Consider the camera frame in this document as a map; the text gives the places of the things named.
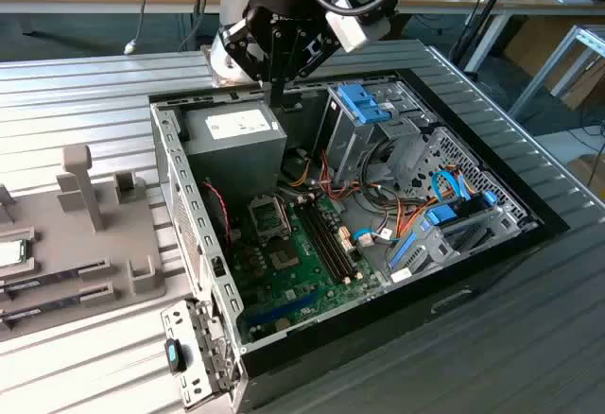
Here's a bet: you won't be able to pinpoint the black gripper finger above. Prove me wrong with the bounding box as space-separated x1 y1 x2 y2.
269 24 343 107
219 17 274 88

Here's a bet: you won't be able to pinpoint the silver CPU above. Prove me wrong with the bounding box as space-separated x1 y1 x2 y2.
0 238 27 268

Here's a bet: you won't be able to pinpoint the CPU socket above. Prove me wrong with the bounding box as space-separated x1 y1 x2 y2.
268 243 303 272

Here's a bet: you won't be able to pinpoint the blue plastic drive latch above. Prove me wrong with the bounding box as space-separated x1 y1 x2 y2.
337 82 393 125

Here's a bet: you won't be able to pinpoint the grey power supply unit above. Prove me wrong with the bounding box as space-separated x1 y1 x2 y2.
181 101 288 198

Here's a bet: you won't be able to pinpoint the black case fan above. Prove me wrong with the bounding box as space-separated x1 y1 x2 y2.
197 178 233 250

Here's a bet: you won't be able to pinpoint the black tripod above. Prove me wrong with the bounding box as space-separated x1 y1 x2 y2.
448 0 521 75

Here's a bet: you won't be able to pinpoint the black RAM slot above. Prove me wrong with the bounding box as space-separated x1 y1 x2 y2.
297 201 345 286
307 199 356 282

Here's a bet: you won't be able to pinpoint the perforated metal cage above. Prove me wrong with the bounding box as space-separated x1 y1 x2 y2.
394 125 530 226

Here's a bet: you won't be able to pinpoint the blue disk carrier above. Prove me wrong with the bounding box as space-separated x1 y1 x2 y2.
423 203 460 227

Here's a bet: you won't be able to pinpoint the wooden desk white legs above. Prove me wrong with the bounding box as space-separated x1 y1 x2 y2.
395 0 605 73

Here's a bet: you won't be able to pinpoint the green motherboard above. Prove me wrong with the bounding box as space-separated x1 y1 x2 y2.
229 191 384 344

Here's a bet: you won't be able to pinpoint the stacked brown cardboard boxes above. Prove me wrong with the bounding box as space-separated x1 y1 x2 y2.
503 16 605 111

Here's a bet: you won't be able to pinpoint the grey metal disk bay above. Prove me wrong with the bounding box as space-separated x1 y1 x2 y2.
385 205 540 287

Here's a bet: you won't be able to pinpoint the blue expansion slot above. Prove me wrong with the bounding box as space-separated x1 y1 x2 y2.
248 288 325 325

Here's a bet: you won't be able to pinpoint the grey parts rack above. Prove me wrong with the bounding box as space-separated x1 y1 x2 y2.
0 144 171 339

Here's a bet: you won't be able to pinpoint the black PC case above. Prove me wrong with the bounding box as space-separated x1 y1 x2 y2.
147 67 571 413

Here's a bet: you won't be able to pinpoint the small brown cardboard box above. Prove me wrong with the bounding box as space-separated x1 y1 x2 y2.
564 153 605 188

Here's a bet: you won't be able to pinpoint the black latch blue button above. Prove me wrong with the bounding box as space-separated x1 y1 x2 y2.
164 337 194 376

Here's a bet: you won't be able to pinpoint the RAM stick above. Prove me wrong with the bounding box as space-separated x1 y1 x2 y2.
0 296 82 324
0 267 82 293

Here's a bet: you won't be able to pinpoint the grey dangling cable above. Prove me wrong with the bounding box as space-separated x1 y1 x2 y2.
123 0 155 56

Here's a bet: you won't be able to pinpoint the red orange wire bundle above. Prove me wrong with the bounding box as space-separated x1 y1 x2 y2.
320 148 363 205

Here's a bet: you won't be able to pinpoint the black power cable bundle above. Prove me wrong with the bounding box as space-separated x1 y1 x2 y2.
356 139 403 210

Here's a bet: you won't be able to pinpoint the blue data wire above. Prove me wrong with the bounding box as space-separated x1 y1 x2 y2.
430 170 476 207

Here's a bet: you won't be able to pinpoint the aluminium profile frame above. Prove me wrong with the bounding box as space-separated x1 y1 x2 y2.
508 24 605 120

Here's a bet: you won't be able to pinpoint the metal expansion slot bracket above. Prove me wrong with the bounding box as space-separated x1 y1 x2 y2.
160 296 247 409

